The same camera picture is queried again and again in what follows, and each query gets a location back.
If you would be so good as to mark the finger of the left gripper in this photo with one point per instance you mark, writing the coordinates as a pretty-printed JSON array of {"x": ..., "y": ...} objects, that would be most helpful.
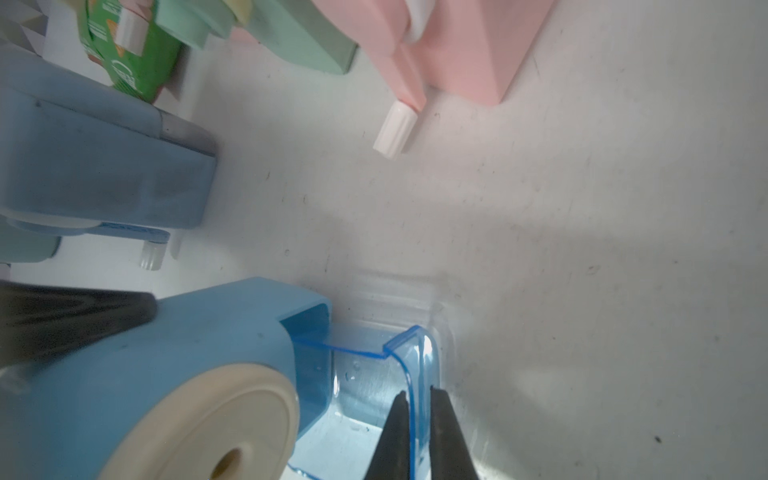
[{"x": 38, "y": 322}]

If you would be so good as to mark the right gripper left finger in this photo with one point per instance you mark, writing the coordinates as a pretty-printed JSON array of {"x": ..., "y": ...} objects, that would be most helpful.
[{"x": 391, "y": 458}]

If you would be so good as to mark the blue pencil sharpener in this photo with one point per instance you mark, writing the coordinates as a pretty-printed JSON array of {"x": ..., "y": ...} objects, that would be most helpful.
[
  {"x": 62, "y": 418},
  {"x": 78, "y": 157}
]

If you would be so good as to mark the green snack bag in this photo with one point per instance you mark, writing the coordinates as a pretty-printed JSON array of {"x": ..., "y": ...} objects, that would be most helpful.
[{"x": 140, "y": 77}]

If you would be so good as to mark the clear blue tray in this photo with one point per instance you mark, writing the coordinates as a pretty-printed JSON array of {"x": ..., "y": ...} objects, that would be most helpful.
[{"x": 347, "y": 376}]

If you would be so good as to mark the mint green pencil sharpener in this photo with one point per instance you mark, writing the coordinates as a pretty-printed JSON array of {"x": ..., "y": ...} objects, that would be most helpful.
[{"x": 295, "y": 31}]

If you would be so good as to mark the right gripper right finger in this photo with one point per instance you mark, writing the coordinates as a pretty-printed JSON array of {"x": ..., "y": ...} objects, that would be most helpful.
[{"x": 449, "y": 456}]

